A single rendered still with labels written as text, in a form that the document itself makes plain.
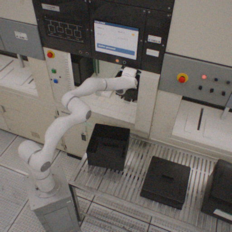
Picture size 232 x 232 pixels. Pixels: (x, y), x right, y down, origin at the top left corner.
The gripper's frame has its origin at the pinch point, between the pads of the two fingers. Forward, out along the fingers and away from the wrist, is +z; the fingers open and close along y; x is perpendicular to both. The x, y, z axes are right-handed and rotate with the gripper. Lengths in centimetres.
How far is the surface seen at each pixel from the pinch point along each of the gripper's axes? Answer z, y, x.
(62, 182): -93, -19, -42
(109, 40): -29.7, -8.2, 37.8
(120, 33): -30, -1, 44
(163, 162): -57, 44, -33
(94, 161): -72, -3, -36
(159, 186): -76, 46, -32
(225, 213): -80, 89, -31
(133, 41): -30, 7, 40
